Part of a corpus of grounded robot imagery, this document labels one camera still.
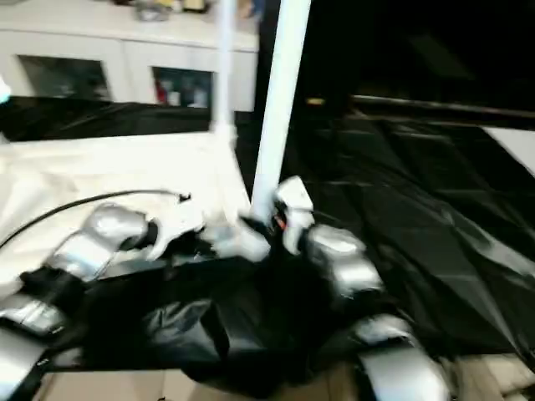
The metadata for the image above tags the white plastic table top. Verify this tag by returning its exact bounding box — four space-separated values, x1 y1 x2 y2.
0 128 273 301

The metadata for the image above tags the white plastic table leg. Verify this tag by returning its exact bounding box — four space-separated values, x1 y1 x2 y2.
248 0 313 223
211 0 239 142

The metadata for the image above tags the black plastic mat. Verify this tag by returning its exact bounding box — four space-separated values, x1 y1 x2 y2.
0 94 535 386

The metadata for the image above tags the white glass-door cabinet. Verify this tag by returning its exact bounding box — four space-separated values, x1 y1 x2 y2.
0 15 261 114

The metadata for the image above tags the large black box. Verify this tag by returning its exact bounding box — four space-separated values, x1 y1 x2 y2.
253 0 535 110

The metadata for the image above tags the grey flat board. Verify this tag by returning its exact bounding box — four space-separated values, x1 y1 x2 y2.
479 126 535 177

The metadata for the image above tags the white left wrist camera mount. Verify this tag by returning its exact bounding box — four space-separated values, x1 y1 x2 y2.
147 195 206 263

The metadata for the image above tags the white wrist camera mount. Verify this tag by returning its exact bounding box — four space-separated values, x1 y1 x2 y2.
270 174 315 256
147 195 206 263

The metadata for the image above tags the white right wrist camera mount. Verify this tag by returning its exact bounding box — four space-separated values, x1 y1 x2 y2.
270 174 315 256

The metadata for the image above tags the dark horizontal metal rail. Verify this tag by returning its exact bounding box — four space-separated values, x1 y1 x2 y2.
349 94 535 121

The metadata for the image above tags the black cord coil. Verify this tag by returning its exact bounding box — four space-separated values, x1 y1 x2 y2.
135 5 171 23

